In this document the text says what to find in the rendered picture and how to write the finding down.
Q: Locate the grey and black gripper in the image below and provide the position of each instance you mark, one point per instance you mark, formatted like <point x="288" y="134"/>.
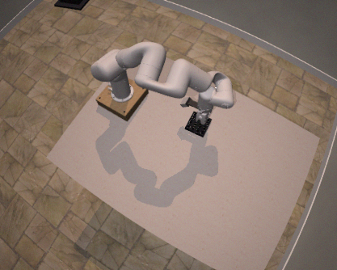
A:
<point x="201" y="118"/>

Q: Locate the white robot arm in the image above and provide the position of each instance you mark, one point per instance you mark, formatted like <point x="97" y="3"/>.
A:
<point x="151" y="58"/>

